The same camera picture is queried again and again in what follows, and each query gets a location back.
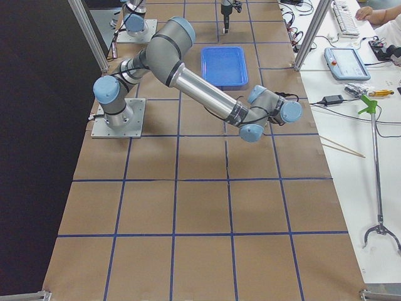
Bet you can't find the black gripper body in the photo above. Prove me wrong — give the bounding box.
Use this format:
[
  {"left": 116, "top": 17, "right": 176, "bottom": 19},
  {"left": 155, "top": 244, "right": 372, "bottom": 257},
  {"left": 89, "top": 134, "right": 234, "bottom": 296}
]
[{"left": 221, "top": 0, "right": 233, "bottom": 22}]

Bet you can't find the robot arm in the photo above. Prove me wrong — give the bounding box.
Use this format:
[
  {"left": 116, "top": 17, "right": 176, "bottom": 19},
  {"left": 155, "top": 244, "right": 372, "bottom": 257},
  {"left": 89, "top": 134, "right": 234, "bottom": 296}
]
[
  {"left": 122, "top": 1, "right": 242, "bottom": 37},
  {"left": 93, "top": 16, "right": 303, "bottom": 142}
]

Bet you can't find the blue plastic tray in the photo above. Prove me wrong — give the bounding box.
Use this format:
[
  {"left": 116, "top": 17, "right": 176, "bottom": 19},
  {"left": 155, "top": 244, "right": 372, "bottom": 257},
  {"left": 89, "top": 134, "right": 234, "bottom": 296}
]
[{"left": 200, "top": 46, "right": 249, "bottom": 90}]

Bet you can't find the person hand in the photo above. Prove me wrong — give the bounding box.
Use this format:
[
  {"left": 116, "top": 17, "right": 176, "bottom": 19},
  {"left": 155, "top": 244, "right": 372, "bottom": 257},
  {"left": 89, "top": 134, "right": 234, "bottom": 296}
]
[{"left": 355, "top": 6, "right": 374, "bottom": 21}]

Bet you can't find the white keyboard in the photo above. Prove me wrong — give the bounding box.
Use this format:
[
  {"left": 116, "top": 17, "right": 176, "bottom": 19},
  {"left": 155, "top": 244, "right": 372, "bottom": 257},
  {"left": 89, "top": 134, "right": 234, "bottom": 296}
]
[{"left": 331, "top": 1, "right": 360, "bottom": 38}]

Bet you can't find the teach pendant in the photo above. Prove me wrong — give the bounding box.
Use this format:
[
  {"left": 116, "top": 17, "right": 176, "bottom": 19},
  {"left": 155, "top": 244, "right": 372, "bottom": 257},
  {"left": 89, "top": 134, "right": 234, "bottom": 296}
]
[{"left": 324, "top": 48, "right": 371, "bottom": 81}]

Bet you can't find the black power adapter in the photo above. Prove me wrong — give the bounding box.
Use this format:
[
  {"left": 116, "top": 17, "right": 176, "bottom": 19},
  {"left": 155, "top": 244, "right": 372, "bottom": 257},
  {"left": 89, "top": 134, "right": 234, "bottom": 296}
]
[{"left": 322, "top": 95, "right": 344, "bottom": 106}]

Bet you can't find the yellow tool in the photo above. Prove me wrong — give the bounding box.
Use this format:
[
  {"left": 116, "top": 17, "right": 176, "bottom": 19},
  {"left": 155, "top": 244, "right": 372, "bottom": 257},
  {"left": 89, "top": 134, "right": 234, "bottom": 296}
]
[{"left": 368, "top": 89, "right": 394, "bottom": 97}]

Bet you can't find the wooden chopstick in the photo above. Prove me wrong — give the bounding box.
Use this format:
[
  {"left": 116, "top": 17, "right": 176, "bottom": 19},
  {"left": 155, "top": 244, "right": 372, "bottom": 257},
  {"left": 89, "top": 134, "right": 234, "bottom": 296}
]
[{"left": 319, "top": 135, "right": 365, "bottom": 158}]

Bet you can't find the aluminium frame post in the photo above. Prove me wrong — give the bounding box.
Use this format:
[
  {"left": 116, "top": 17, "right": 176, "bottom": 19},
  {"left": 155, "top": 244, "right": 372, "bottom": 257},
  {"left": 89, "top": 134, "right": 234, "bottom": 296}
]
[{"left": 293, "top": 0, "right": 331, "bottom": 71}]

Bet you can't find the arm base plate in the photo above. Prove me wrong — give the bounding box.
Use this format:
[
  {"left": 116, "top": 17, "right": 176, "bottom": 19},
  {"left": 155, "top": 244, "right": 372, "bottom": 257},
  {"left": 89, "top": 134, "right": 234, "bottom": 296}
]
[
  {"left": 91, "top": 98, "right": 146, "bottom": 139},
  {"left": 117, "top": 19, "right": 158, "bottom": 44}
]

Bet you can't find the green handled reacher grabber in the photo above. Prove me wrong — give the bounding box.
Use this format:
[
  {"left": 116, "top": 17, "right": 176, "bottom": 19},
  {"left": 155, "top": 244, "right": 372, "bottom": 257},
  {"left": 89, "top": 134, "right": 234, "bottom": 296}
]
[{"left": 358, "top": 95, "right": 400, "bottom": 255}]

